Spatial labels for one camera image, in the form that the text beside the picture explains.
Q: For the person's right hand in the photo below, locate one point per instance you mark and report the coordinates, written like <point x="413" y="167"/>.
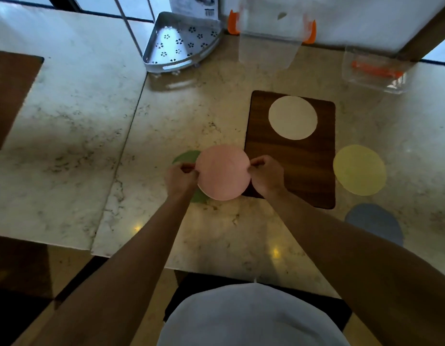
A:
<point x="267" y="176"/>

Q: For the person's left hand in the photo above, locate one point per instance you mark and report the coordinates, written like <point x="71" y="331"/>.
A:
<point x="179" y="180"/>

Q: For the person's right fingers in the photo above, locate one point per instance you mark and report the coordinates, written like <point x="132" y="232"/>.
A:
<point x="258" y="162"/>

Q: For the person's left fingers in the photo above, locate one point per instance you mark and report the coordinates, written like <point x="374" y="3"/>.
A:
<point x="188" y="167"/>

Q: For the pink round paper disc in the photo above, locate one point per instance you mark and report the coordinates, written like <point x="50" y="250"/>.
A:
<point x="223" y="172"/>

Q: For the person's right forearm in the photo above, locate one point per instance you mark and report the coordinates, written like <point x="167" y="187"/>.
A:
<point x="359" y="263"/>

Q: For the person's left forearm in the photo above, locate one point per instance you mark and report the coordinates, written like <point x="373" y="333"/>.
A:
<point x="121" y="284"/>

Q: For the green round paper disc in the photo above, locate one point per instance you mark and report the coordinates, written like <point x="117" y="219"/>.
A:
<point x="186" y="157"/>

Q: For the dark wooden cutting board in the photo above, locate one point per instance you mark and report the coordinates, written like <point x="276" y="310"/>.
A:
<point x="294" y="162"/>

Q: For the white round paper disc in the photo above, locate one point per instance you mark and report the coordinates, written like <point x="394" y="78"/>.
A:
<point x="293" y="117"/>

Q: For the yellow round paper disc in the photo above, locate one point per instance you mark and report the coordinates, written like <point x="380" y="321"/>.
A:
<point x="359" y="170"/>

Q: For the metal corner shelf rack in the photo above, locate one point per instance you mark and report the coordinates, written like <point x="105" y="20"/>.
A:
<point x="182" y="43"/>

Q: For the blue round paper disc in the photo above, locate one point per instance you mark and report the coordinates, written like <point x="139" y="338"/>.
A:
<point x="376" y="221"/>

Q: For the clear container with orange clips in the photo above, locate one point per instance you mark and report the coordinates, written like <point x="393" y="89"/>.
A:
<point x="271" y="28"/>

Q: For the clear box with orange item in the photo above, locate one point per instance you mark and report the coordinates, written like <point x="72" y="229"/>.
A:
<point x="376" y="70"/>

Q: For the person's white shirt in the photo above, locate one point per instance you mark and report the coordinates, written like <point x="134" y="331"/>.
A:
<point x="251" y="317"/>

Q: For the white cardboard box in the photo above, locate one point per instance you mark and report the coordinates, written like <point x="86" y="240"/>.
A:
<point x="193" y="5"/>

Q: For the brown wooden panel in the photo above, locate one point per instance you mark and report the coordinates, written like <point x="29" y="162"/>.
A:
<point x="8" y="97"/>

